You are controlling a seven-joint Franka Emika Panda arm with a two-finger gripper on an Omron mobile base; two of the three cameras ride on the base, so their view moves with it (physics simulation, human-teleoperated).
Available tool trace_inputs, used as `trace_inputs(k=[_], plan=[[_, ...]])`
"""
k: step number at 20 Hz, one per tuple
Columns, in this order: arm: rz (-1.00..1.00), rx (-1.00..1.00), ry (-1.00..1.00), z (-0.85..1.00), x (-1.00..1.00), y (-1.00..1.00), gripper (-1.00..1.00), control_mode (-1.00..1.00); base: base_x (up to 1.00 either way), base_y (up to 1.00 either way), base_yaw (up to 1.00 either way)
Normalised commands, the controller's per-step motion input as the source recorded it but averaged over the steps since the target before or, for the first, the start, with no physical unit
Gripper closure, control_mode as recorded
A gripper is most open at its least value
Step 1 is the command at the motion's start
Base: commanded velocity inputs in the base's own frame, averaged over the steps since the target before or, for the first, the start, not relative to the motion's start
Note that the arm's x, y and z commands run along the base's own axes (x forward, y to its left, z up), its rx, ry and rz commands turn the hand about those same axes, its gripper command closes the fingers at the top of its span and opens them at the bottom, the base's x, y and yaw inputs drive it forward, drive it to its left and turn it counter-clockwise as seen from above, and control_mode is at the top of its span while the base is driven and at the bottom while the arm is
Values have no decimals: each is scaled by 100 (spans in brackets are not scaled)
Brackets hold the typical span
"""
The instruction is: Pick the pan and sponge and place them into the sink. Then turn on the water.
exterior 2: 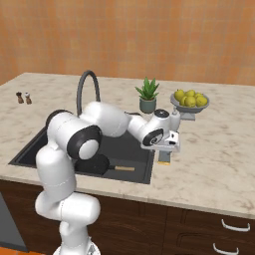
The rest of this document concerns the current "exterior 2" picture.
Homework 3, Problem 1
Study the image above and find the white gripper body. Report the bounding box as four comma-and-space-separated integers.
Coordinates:
139, 138, 182, 154

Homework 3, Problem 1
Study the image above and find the grey and yellow sponge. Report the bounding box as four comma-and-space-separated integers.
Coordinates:
157, 149, 172, 166

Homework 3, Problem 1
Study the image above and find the black sink basin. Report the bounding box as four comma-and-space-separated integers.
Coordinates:
8, 112, 156, 185

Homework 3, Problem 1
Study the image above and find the grey fruit bowl on stand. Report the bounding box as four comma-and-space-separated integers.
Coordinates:
169, 92, 211, 122

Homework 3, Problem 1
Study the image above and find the green plant in grey pot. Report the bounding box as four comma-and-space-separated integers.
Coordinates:
134, 76, 160, 115

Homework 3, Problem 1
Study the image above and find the dark wood cupboard door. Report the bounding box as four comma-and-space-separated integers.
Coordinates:
87, 194, 168, 255

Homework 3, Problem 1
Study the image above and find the dark wood drawer front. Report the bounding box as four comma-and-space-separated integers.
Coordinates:
164, 206, 255, 241
161, 230, 255, 255

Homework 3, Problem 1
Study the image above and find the dark grey curved tap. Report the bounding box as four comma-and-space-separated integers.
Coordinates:
76, 69, 102, 118

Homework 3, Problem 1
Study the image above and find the brown pepper shaker black top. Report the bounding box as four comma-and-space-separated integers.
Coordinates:
15, 91, 25, 105

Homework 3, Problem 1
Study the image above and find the grey dishwasher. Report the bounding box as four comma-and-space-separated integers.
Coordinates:
0, 191, 30, 253

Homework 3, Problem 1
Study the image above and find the black pan with wooden handle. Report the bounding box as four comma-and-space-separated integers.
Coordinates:
74, 153, 136, 176

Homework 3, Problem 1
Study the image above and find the white drawer handle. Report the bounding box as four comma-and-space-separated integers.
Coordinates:
212, 242, 240, 255
220, 218, 251, 233

